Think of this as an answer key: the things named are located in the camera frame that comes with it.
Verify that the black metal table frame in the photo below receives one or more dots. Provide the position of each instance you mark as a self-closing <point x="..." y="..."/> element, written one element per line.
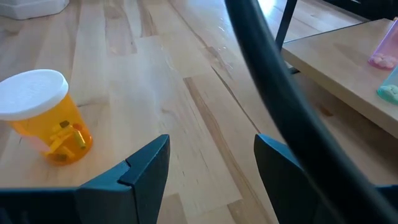
<point x="373" y="7"/>

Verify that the teal pill bottle white lid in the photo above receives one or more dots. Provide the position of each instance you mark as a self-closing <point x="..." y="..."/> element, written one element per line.
<point x="390" y="90"/>

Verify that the orange pill bottle white lid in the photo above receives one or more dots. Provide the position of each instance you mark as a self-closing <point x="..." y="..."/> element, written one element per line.
<point x="31" y="93"/>

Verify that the white hexagonal planter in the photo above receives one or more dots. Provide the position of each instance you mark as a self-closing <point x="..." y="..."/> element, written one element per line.
<point x="31" y="9"/>

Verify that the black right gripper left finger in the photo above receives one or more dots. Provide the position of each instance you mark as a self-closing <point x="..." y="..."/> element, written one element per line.
<point x="124" y="199"/>

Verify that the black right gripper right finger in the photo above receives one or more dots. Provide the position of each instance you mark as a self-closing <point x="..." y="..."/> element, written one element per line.
<point x="286" y="193"/>

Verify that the pink pill bottle white lid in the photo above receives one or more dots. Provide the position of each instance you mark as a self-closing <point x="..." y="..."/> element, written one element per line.
<point x="385" y="46"/>

